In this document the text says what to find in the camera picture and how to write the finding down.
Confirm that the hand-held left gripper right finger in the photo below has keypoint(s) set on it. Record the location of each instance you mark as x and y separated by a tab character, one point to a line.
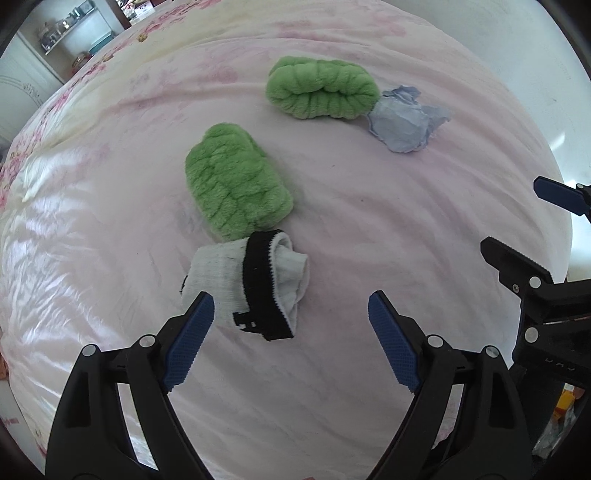
392	341

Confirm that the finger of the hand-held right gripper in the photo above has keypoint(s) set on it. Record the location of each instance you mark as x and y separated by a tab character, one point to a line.
558	194
512	263

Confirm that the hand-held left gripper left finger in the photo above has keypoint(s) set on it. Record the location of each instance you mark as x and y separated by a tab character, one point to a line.
189	341

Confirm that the white sock with black band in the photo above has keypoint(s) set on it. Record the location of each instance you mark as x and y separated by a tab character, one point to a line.
217	272

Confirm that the yellow orange packet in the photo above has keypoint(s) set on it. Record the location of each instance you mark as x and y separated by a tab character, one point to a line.
565	402

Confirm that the green fluffy sock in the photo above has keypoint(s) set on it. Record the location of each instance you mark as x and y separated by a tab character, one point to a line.
323	87
235	184

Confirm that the light blue sock far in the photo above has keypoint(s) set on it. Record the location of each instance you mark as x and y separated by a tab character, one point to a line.
401	127

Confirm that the teal box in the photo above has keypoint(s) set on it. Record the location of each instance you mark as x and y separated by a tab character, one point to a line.
100	40

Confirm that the white shelf with items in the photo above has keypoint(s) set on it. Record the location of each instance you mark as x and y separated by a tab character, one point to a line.
62	27

